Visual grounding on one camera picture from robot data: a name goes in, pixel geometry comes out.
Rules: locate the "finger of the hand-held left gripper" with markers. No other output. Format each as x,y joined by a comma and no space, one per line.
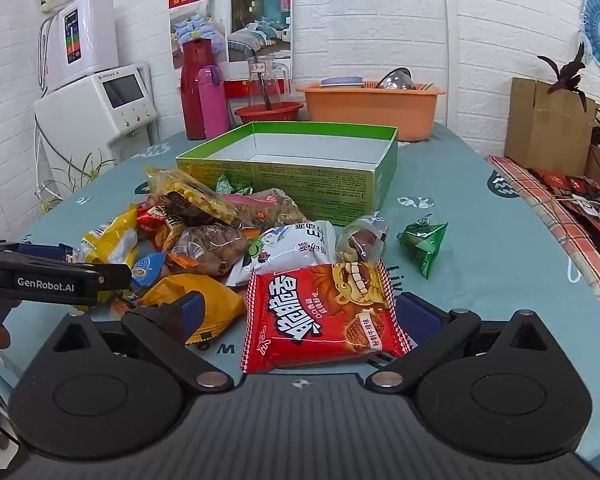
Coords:
111,282
45,251

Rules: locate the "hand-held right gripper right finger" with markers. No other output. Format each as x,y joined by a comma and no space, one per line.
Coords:
420,320

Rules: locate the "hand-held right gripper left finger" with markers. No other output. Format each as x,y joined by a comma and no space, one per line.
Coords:
194,312

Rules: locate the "orange snack packet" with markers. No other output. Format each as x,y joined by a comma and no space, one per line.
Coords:
215,305

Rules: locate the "yellow white-label snack packet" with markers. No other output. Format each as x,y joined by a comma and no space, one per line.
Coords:
109,240

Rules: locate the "red lion-print snack packet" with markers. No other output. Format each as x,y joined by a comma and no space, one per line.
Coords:
325,320

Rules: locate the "white snack packet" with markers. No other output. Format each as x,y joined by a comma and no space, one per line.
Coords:
285,250

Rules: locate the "yellow popcorn packet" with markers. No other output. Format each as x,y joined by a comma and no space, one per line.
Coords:
190,195

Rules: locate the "green cardboard box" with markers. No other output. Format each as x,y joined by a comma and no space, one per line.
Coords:
290,180

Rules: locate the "small blue snack packet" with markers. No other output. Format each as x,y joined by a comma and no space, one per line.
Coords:
147,270

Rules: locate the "brown nut packet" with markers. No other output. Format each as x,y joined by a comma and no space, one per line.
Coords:
210,250

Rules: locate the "red cracker packet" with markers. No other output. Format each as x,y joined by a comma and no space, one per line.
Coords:
155,222

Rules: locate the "green triangular packet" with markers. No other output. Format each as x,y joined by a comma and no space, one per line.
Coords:
422,242
227,185

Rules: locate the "clear mixed-candy packet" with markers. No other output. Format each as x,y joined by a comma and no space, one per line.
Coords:
362,240

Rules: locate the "pink-label nut packet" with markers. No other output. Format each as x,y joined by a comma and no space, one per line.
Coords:
275,210

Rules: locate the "white appliance with screen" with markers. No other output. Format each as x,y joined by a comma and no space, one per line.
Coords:
90,115

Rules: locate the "plaid cloth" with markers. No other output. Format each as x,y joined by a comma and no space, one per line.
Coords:
560,220

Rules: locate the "red envelope pile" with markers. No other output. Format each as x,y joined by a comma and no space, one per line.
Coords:
565,185

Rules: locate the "pink bottle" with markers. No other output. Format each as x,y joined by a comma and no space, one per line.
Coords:
212,105

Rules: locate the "red thermos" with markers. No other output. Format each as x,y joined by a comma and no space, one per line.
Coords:
190,90

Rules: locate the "red plastic basket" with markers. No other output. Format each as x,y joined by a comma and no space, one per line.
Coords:
270,112

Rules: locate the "orange plastic basin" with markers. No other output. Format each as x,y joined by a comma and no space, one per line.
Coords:
370,110

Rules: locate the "white water purifier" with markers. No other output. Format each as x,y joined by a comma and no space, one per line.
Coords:
92,35

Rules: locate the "large cardboard box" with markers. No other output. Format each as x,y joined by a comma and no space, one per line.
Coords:
545,130

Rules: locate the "steel bowl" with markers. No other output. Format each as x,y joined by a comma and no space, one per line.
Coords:
396,80

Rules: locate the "glass pitcher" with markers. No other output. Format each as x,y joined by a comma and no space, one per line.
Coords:
267,82

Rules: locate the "purple leafed plant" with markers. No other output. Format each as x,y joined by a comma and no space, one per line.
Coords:
567,77

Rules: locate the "white wall pipe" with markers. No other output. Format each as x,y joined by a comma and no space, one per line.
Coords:
445,35

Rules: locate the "bedding wall poster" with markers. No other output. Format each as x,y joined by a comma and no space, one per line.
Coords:
252,25

